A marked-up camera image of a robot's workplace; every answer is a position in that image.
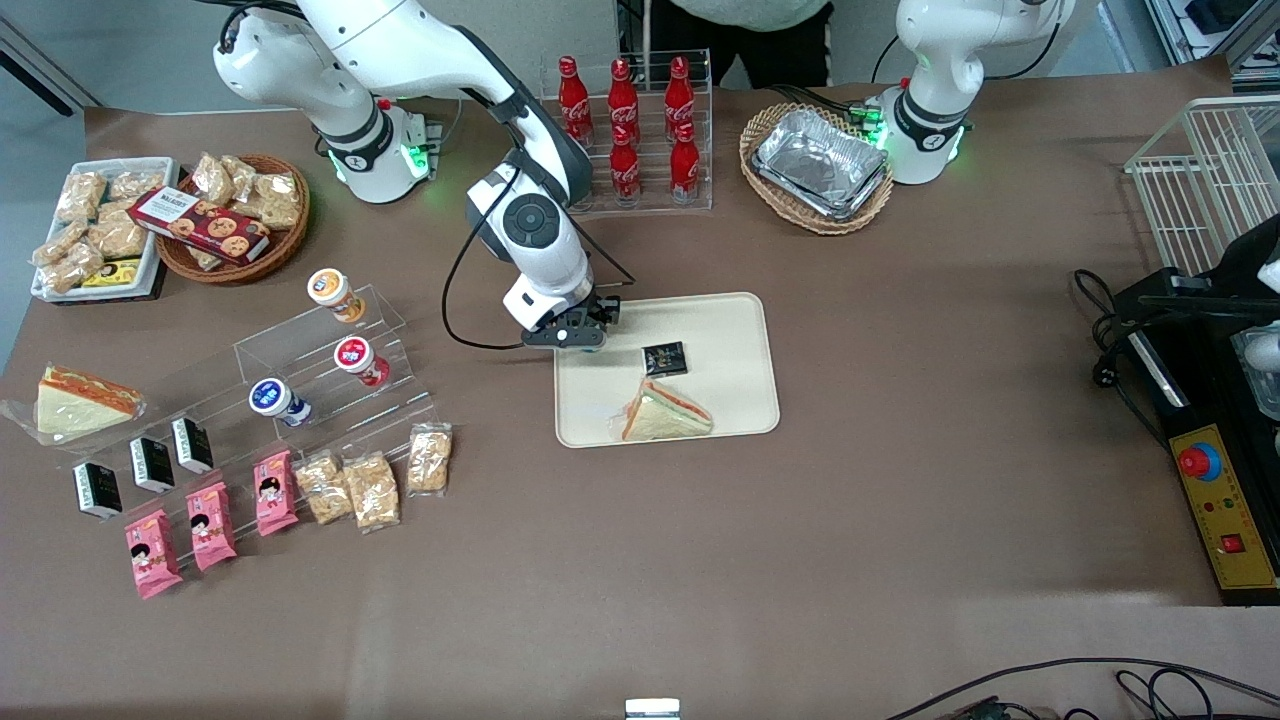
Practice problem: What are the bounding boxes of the red lid gum jar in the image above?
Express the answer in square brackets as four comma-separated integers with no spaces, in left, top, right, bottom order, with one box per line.
[334,337,392,389]

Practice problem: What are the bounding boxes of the aluminium frame equipment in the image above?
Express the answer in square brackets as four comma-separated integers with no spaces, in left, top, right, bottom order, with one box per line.
[1145,0,1280,96]

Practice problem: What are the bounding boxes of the white rectangular snack tray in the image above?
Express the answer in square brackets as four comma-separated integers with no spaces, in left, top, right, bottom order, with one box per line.
[30,157,180,303]

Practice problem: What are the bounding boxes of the black cables at table edge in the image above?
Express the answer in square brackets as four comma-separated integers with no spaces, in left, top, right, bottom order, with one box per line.
[885,657,1280,720]

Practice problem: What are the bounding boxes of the clear acrylic step shelf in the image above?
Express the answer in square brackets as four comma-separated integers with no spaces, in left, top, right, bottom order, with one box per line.
[55,285,442,521]

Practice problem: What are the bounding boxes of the yellow snack packet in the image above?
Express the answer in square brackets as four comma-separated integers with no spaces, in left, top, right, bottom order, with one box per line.
[82,258,142,290]

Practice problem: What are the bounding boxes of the black chocolate box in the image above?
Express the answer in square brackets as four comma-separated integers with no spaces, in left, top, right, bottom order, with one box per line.
[73,461,124,521]
[130,437,177,495]
[172,417,216,476]

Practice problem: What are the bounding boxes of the pink snack packet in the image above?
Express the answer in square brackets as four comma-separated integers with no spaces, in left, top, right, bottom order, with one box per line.
[186,482,239,573]
[253,449,300,538]
[125,509,185,601]

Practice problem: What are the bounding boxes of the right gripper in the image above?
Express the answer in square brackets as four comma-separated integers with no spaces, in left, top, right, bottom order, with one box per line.
[503,272,623,352]

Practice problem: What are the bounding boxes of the clear acrylic bottle rack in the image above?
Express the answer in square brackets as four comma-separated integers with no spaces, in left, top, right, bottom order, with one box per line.
[540,50,714,217]

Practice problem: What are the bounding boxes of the person in grey sweater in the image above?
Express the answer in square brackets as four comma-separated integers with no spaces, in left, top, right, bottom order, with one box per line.
[648,0,836,89]

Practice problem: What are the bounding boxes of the grey arm base cable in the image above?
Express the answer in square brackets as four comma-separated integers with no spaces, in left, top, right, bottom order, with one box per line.
[375,90,467,151]

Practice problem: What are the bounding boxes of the black diagonal metal bar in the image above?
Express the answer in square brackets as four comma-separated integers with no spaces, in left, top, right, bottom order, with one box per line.
[0,18,101,117]

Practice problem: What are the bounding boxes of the stacked aluminium foil trays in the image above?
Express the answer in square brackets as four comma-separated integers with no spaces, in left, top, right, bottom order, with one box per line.
[752,108,890,220]

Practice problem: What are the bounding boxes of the red emergency stop button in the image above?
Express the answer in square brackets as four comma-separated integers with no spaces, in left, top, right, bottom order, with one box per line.
[1178,443,1224,484]

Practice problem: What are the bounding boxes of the wrapped triangle sandwich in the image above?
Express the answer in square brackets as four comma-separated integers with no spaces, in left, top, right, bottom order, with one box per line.
[0,366,150,447]
[610,377,716,444]

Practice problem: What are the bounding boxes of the beige plastic tray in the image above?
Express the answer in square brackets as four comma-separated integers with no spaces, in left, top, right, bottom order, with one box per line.
[553,292,782,450]

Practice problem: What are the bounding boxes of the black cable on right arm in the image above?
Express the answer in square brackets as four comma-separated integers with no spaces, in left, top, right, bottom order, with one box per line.
[442,150,637,352]

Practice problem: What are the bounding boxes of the red cookie box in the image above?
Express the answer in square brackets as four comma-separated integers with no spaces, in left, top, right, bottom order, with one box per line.
[128,186,272,267]

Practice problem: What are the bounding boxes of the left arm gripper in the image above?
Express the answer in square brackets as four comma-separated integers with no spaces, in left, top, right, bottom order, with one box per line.
[1213,213,1280,301]

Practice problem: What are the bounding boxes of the wicker basket with snacks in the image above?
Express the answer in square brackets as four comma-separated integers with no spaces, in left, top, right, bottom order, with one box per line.
[155,153,312,287]

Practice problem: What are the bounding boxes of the white wire rack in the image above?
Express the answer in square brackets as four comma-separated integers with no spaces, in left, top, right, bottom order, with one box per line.
[1125,95,1280,277]

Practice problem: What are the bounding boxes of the blue lid gum jar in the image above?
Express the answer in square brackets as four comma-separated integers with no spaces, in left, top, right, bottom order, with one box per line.
[249,378,313,429]

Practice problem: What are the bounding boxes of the black control box yellow panel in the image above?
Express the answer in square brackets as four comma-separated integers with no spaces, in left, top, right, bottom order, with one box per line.
[1113,268,1280,607]

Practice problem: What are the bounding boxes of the black power cable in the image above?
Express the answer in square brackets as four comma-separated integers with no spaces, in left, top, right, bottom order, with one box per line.
[1073,268,1171,446]

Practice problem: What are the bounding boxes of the orange lid gum jar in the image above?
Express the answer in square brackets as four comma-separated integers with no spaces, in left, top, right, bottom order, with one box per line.
[307,268,367,324]

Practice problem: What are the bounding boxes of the black cable bundle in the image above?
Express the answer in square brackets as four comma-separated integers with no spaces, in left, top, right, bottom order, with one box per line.
[775,85,886,136]

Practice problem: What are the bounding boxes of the wicker basket with foil trays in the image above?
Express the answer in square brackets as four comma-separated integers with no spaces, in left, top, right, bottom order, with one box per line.
[740,102,895,237]

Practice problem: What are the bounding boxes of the red cola bottle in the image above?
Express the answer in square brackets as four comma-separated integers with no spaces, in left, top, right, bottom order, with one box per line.
[670,120,702,204]
[557,55,593,136]
[608,58,641,141]
[610,125,642,206]
[664,55,696,136]

